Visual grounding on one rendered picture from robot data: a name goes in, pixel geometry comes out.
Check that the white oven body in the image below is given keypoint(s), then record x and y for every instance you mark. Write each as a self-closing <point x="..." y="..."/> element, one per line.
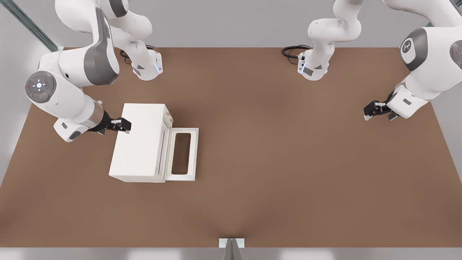
<point x="139" y="144"/>

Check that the white oven door with window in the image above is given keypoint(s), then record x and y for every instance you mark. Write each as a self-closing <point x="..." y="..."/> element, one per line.
<point x="193" y="155"/>

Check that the silver frame post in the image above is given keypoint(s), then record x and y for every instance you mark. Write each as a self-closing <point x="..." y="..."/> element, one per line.
<point x="231" y="249"/>
<point x="29" y="25"/>

